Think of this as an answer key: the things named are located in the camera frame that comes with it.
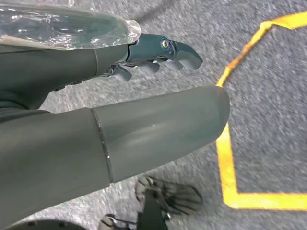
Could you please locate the crumpled yellow floor tape square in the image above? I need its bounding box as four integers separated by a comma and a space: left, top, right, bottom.
215, 11, 307, 212

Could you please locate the black round robot disc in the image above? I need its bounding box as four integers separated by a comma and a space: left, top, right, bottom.
7, 219, 88, 230

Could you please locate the black camera cable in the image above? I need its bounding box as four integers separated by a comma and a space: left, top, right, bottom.
133, 0, 175, 24

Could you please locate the clear plastic film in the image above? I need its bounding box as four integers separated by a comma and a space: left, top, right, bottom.
0, 3, 141, 51

